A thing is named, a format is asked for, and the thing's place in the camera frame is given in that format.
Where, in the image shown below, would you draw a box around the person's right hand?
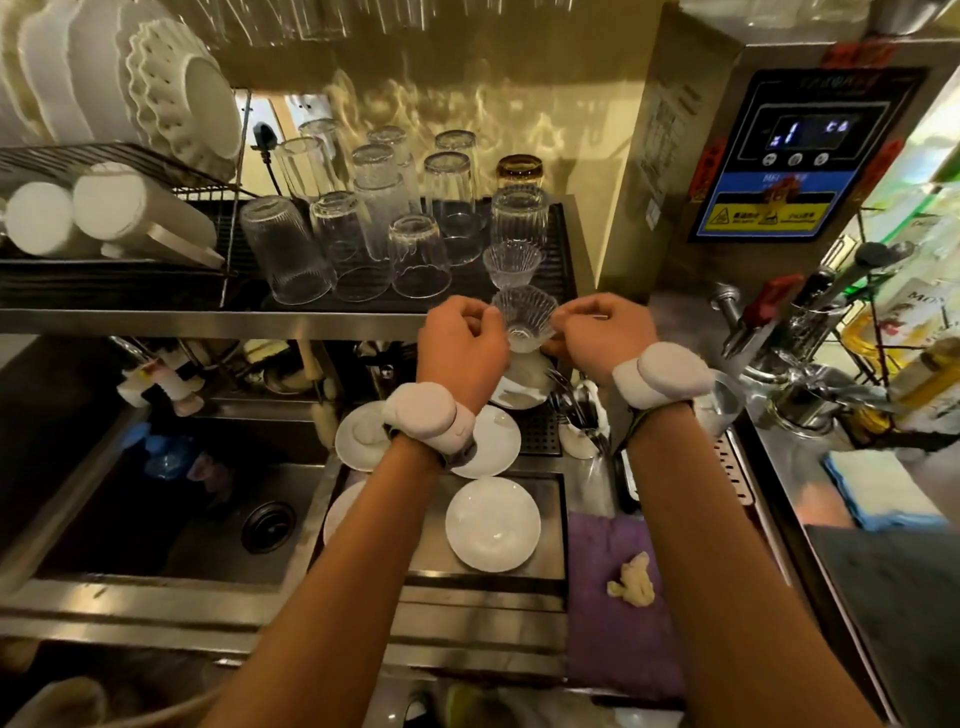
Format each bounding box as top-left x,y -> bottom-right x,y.
541,292 -> 661,388

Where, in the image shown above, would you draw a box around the person's left hand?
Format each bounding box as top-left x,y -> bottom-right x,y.
416,294 -> 511,418

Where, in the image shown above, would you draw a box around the stack of white plates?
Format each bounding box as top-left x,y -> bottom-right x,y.
491,350 -> 556,412

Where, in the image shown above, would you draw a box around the white saucer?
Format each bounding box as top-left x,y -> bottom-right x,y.
322,478 -> 369,547
449,404 -> 523,481
444,476 -> 543,575
334,399 -> 393,474

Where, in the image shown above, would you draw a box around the amber rimmed glass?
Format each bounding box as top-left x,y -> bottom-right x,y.
494,153 -> 545,190

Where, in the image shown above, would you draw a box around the group of tall clear glasses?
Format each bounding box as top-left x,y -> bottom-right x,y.
239,117 -> 553,307

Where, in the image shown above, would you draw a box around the person's left forearm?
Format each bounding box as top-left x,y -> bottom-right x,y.
202,434 -> 444,728

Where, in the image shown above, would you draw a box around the person's right forearm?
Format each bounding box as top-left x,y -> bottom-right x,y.
626,404 -> 886,728

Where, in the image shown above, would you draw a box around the white right wrist tracker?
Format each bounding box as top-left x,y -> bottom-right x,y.
611,341 -> 718,457

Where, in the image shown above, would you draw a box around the white wrist tracker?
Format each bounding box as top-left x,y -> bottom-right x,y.
611,341 -> 718,457
382,380 -> 479,472

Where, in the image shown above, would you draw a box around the white left wrist tracker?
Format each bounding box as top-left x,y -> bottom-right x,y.
382,380 -> 479,472

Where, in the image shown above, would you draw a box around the bunch of steel cutlery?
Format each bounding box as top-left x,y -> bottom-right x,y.
545,367 -> 610,451

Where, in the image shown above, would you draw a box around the perforated steel drip tray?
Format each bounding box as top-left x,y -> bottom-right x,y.
517,401 -> 564,459

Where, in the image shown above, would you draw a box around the steel dispenser tap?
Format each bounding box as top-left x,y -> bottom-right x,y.
708,281 -> 796,361

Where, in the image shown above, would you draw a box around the clear measuring cup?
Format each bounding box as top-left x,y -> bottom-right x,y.
693,369 -> 748,439

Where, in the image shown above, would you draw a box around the white sponge bottle brush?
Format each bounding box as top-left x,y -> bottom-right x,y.
298,341 -> 340,450

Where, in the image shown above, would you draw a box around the round steel bowl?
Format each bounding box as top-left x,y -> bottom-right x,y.
258,359 -> 316,397

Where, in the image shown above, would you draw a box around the steel hot water dispenser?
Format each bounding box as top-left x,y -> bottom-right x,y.
599,0 -> 960,301

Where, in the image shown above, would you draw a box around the slotted steel drip tray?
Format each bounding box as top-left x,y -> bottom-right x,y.
712,431 -> 757,508

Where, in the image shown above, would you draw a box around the recessed steel drainboard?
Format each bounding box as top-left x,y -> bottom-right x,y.
314,468 -> 571,601

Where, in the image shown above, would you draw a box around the steel milk jug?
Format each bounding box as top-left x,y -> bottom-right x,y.
764,363 -> 856,440

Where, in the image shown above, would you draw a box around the crumpled beige tissue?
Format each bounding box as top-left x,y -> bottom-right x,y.
605,551 -> 656,609

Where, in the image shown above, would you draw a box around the round sink drain strainer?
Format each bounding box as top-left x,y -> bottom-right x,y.
241,500 -> 298,556

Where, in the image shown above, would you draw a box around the steel spoon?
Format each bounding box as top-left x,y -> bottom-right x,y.
817,386 -> 913,418

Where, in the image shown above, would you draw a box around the purple cloth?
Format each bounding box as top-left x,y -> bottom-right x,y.
566,512 -> 688,703

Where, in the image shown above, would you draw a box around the black plug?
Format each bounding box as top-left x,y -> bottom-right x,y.
251,121 -> 285,198

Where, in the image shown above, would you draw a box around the clear labelled syrup bottle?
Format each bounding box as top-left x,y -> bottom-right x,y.
839,179 -> 960,361

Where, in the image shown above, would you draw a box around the blue dish soap bottle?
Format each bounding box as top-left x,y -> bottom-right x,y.
119,422 -> 234,496

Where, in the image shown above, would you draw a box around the stainless steel sink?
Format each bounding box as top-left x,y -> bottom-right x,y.
0,404 -> 343,594

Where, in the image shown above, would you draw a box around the blue white cloth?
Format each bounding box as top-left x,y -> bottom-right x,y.
823,448 -> 950,534

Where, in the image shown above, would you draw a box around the chrome faucet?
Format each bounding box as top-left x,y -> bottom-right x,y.
108,335 -> 163,369

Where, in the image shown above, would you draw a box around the yellow bottle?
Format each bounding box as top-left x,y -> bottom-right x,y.
854,337 -> 960,444

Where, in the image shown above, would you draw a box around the stack of white fluted bowls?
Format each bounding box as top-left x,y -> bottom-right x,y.
0,0 -> 245,185

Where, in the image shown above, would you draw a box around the steel cups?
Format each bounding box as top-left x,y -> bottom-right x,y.
869,0 -> 954,37

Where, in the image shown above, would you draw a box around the white mug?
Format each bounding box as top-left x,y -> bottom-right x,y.
0,179 -> 76,260

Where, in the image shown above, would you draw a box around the white plastic container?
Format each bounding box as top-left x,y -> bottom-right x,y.
0,674 -> 110,728

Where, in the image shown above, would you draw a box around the red tap handle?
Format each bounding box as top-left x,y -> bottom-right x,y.
738,273 -> 805,331

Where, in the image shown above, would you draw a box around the black tap handle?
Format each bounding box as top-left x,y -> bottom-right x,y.
806,239 -> 916,313

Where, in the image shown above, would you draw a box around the white wall socket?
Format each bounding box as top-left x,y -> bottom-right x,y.
284,93 -> 335,125
236,93 -> 283,151

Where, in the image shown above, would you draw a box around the wire dish rack with tray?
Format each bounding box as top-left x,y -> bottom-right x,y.
0,86 -> 256,313

